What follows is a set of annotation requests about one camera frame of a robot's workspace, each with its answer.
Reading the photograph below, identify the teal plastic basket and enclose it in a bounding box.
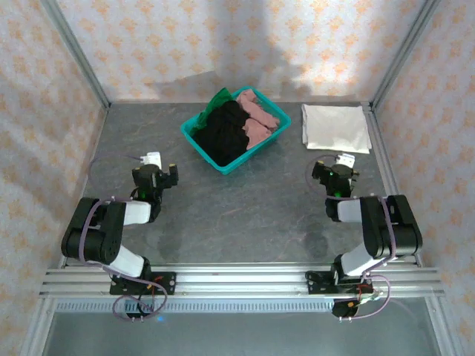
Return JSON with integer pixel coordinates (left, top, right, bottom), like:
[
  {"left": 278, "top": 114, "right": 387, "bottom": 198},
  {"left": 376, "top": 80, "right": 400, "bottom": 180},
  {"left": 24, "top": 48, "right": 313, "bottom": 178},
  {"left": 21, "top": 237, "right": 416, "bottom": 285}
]
[{"left": 180, "top": 85, "right": 292, "bottom": 176}]

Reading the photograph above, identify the black t-shirt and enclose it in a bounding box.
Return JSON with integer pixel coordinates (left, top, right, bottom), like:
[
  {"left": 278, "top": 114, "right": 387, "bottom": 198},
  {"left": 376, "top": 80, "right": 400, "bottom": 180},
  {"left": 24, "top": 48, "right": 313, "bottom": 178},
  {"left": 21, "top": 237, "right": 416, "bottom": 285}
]
[{"left": 192, "top": 99, "right": 253, "bottom": 168}]

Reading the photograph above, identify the white folded t-shirt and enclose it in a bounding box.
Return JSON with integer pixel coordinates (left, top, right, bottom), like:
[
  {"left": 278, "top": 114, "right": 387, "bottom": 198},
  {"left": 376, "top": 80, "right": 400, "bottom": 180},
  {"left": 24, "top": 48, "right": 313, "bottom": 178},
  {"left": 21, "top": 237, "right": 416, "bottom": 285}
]
[{"left": 300, "top": 102, "right": 372, "bottom": 155}]

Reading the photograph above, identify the green t-shirt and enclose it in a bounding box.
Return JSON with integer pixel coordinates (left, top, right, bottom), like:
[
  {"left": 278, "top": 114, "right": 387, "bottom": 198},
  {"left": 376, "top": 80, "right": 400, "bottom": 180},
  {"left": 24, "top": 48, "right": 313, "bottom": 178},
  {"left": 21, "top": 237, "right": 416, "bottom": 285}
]
[{"left": 191, "top": 88, "right": 233, "bottom": 131}]

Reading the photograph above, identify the pink t-shirt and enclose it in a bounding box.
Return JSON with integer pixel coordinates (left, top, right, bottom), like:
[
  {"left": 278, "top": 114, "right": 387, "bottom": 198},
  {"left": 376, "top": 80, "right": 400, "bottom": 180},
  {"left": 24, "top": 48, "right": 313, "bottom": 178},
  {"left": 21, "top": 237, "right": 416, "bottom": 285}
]
[{"left": 235, "top": 90, "right": 280, "bottom": 151}]

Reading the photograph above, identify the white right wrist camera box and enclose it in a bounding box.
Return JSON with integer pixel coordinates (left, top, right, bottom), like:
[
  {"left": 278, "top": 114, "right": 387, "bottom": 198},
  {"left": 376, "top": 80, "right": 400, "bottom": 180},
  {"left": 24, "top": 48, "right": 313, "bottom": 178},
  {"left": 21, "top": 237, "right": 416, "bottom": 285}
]
[{"left": 335, "top": 151, "right": 356, "bottom": 168}]

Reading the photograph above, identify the aluminium side rail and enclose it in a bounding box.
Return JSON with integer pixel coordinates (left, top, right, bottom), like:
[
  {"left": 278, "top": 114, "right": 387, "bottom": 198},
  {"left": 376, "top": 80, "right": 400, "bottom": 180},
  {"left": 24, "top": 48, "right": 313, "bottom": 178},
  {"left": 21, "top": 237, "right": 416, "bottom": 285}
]
[
  {"left": 59, "top": 105, "right": 111, "bottom": 268},
  {"left": 364, "top": 102, "right": 423, "bottom": 267}
]

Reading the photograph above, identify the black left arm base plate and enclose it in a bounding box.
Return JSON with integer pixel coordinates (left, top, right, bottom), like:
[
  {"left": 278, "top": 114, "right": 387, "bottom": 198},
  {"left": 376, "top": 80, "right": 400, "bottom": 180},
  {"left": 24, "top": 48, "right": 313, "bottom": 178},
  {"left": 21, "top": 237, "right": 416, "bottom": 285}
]
[{"left": 109, "top": 271, "right": 177, "bottom": 296}]

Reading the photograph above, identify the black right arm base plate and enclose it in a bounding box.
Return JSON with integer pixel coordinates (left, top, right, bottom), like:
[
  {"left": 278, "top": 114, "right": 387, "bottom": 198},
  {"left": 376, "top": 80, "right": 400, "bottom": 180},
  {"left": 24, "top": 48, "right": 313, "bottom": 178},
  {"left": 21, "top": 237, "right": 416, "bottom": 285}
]
[{"left": 304, "top": 270, "right": 373, "bottom": 296}]

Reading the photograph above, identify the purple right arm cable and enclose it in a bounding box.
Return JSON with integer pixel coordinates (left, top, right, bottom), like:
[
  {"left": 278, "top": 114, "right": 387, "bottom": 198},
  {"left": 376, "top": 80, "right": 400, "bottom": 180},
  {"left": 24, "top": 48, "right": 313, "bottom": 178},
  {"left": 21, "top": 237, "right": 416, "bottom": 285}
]
[{"left": 304, "top": 154, "right": 390, "bottom": 322}]

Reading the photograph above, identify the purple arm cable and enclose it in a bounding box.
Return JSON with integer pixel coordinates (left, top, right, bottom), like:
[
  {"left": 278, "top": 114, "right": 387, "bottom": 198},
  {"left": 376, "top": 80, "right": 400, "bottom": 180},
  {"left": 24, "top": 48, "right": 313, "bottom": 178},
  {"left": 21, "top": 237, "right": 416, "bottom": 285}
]
[
  {"left": 77, "top": 154, "right": 168, "bottom": 323},
  {"left": 304, "top": 154, "right": 390, "bottom": 322}
]

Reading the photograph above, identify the aluminium mounting rail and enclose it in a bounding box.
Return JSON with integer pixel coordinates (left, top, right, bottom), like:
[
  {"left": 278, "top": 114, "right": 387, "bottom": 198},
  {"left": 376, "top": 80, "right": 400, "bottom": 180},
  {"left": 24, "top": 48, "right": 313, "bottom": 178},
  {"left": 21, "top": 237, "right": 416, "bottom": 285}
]
[{"left": 39, "top": 263, "right": 445, "bottom": 298}]

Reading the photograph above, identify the aluminium frame post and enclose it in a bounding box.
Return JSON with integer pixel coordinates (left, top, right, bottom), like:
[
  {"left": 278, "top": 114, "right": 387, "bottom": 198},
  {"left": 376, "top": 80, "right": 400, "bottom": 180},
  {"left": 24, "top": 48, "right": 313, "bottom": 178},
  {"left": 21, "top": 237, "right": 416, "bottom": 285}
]
[
  {"left": 370, "top": 0, "right": 443, "bottom": 109},
  {"left": 39, "top": 0, "right": 111, "bottom": 109}
]

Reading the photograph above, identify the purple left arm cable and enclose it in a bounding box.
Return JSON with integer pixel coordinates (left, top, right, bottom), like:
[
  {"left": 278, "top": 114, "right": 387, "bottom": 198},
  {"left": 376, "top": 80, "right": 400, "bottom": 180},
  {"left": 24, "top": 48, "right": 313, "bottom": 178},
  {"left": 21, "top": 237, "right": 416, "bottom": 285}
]
[{"left": 77, "top": 154, "right": 168, "bottom": 323}]

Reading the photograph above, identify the slotted grey cable duct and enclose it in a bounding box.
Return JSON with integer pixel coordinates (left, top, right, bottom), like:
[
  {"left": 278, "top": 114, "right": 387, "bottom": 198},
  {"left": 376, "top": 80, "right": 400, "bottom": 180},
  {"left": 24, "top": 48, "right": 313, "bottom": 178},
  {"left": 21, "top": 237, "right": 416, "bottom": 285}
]
[{"left": 55, "top": 300, "right": 428, "bottom": 313}]

